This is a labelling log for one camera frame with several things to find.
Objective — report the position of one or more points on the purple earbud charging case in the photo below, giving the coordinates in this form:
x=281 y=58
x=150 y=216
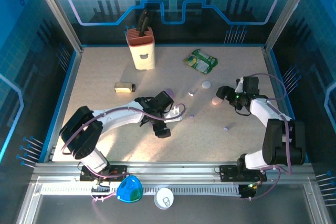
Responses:
x=171 y=93

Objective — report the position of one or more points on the white stemmed earbud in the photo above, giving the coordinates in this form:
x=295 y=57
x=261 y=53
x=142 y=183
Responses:
x=190 y=93

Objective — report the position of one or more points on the pink earbud charging case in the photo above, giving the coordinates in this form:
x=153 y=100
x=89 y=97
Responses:
x=215 y=101

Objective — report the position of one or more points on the white earbud charging case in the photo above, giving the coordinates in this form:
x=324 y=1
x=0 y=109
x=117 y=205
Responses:
x=206 y=84

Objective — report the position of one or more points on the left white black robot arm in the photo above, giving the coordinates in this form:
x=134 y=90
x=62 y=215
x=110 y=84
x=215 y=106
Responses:
x=118 y=117

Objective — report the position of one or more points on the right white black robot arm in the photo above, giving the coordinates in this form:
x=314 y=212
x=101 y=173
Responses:
x=262 y=108

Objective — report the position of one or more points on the cream knife block brown top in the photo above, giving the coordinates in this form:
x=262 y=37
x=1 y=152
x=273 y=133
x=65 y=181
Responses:
x=141 y=56

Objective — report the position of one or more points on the green snack packet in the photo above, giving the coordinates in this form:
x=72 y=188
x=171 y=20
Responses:
x=200 y=61

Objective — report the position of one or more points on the blue translucent plastic shell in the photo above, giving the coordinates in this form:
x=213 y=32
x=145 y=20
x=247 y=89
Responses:
x=130 y=188

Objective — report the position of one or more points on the white round cap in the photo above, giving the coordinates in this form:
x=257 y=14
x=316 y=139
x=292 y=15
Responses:
x=164 y=199

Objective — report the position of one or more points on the aluminium frame rail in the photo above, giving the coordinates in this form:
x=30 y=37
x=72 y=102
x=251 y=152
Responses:
x=170 y=170

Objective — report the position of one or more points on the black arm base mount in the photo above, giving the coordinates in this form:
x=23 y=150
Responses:
x=120 y=168
x=228 y=172

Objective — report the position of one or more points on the aluminium frame post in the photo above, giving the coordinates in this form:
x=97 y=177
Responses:
x=286 y=11
x=58 y=14

